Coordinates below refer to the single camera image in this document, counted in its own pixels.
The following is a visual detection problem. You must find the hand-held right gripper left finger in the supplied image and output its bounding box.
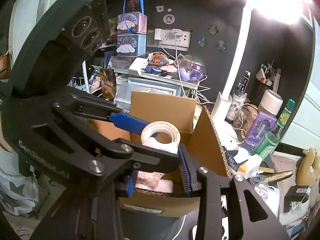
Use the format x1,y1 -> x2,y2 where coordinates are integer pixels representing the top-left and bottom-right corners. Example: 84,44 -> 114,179
30,170 -> 140,240

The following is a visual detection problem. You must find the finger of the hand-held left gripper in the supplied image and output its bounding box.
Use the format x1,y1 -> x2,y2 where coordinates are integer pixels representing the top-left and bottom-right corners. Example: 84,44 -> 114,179
51,92 -> 158,137
88,138 -> 181,181

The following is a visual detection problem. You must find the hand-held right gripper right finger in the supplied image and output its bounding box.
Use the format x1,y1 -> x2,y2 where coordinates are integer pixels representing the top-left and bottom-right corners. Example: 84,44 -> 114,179
178,147 -> 292,240

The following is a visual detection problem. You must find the clear pouch with pink item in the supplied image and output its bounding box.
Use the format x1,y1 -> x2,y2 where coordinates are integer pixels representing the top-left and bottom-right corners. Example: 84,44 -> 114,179
135,171 -> 174,193

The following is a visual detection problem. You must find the white tape roll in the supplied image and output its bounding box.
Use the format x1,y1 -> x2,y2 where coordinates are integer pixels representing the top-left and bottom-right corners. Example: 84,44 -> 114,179
141,121 -> 181,155

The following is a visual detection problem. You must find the brown cardboard box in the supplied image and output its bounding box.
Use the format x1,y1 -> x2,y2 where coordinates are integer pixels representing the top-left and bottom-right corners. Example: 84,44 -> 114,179
87,91 -> 232,218

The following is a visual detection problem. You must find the small white drawer unit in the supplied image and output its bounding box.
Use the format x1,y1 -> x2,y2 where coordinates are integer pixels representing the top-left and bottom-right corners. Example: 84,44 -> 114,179
115,75 -> 132,110

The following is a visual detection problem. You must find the printed anime card stand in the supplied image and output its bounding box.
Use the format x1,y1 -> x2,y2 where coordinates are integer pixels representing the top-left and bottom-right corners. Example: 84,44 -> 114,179
99,68 -> 117,100

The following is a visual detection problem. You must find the white charger block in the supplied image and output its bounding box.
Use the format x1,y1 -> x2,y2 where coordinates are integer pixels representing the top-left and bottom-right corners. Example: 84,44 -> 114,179
129,57 -> 148,75

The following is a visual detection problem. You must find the flat printed box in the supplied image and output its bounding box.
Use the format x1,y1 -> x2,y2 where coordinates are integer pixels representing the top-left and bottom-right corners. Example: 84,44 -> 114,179
110,56 -> 137,70

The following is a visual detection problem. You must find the white goose plush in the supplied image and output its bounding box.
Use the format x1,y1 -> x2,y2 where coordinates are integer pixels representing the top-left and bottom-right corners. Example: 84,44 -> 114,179
222,127 -> 265,179

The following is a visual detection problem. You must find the person's star-print clothing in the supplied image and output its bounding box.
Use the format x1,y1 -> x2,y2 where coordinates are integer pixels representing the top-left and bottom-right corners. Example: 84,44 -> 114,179
0,135 -> 40,215

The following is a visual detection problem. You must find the white desk riser shelf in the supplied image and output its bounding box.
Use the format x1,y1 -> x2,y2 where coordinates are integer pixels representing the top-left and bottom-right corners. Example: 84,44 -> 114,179
117,70 -> 210,98

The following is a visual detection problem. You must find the blue character box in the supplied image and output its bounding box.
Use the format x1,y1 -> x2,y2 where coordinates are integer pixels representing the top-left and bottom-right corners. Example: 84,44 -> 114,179
116,34 -> 147,57

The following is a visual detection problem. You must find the purple capsule ball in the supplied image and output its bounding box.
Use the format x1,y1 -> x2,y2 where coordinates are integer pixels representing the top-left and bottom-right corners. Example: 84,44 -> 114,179
186,60 -> 207,82

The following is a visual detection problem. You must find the clear printed pen jar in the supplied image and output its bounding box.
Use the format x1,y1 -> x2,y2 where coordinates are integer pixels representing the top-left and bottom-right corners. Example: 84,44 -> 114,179
226,77 -> 248,124

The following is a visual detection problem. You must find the purple figure box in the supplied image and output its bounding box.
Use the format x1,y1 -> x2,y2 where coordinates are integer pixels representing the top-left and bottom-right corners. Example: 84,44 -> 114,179
244,112 -> 277,147

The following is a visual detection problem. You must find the brown wooden brush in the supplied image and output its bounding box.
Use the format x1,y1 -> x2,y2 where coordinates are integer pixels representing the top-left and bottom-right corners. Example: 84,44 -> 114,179
260,170 -> 293,184

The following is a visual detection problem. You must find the green glass bottle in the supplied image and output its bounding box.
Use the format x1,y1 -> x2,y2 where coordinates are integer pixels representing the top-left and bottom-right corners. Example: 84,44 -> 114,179
252,99 -> 296,160

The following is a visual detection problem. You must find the pink character box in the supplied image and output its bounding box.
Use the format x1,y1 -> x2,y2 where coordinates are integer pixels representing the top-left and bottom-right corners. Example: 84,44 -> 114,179
117,12 -> 148,35

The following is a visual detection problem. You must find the white cylinder container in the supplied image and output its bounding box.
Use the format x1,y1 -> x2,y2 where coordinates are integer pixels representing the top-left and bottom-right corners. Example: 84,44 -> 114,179
259,89 -> 283,117

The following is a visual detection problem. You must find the black pen holder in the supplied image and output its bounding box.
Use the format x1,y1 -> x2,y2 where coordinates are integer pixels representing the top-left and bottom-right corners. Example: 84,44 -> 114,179
255,59 -> 282,98

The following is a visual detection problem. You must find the beige plush toy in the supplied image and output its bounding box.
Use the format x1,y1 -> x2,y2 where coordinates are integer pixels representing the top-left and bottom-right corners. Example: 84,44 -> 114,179
296,147 -> 320,188

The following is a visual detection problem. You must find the white desk lamp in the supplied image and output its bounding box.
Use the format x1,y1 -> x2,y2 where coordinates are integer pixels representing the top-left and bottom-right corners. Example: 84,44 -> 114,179
211,0 -> 313,123

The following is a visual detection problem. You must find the light blue picture frame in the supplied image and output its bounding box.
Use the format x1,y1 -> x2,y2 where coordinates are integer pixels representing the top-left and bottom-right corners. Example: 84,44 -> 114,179
127,77 -> 182,98

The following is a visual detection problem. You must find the beige coiled cable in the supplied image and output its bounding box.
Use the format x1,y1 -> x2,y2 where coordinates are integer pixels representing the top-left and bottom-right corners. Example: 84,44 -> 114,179
234,104 -> 258,135

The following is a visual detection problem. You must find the white charging cable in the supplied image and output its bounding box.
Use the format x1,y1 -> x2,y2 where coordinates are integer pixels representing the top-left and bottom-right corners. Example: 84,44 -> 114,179
159,31 -> 213,104

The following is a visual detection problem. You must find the white wall socket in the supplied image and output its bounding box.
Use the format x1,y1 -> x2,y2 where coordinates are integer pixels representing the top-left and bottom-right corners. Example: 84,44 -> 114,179
154,28 -> 193,48

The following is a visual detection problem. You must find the blue lanyard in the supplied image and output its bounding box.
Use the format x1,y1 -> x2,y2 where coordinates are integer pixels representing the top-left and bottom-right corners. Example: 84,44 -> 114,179
122,0 -> 145,34

